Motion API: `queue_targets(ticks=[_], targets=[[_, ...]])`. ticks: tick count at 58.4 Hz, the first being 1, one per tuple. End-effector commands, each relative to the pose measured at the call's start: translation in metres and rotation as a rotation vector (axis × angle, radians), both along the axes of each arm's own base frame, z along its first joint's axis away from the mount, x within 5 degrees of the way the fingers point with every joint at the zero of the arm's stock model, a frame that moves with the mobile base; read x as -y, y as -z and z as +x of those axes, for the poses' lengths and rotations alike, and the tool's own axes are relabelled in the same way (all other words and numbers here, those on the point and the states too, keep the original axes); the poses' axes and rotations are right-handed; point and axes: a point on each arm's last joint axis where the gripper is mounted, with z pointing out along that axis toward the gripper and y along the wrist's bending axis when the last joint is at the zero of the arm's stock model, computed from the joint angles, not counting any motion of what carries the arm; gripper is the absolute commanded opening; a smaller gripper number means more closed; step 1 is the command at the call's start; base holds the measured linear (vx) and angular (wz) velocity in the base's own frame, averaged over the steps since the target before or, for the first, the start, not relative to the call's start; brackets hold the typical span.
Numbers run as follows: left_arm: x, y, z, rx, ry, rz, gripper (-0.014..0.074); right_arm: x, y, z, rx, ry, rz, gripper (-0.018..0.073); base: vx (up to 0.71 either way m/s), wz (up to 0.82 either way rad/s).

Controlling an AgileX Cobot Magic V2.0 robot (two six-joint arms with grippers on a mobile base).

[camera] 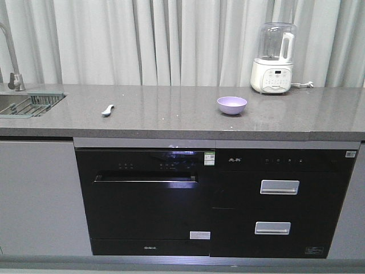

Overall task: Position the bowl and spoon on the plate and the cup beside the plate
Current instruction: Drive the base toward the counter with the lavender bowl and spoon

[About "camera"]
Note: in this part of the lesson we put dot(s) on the black built-in dishwasher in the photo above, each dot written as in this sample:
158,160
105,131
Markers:
147,201

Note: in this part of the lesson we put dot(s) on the grey white curtain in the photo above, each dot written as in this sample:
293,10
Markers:
180,43

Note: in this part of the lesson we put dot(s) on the white blender power plug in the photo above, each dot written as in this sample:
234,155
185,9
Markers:
302,85

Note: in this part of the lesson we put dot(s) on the lower silver drawer handle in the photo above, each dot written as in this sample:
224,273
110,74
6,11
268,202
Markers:
272,228

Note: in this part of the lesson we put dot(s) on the silver drawer handle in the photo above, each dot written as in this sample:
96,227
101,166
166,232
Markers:
279,187
272,228

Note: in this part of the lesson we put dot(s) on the black drawer disinfection cabinet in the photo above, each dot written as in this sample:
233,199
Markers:
237,204

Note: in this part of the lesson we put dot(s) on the white blender with glass jar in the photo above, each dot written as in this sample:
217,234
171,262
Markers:
273,65

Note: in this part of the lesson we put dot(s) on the upper silver drawer handle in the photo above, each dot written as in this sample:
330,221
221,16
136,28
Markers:
279,187

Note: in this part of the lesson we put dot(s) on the light blue plastic spoon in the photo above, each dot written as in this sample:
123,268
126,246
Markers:
108,110

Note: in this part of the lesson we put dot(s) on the grey cabinet door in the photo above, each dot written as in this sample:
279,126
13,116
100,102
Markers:
42,211

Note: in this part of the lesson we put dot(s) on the green sink drain rack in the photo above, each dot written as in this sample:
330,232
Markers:
31,105

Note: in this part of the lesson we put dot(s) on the steel kitchen sink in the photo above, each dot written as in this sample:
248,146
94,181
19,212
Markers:
11,101

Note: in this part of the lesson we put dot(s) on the silver kitchen faucet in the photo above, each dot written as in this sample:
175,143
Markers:
16,80

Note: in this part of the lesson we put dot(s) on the purple plastic bowl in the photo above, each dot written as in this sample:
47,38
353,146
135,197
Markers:
231,105

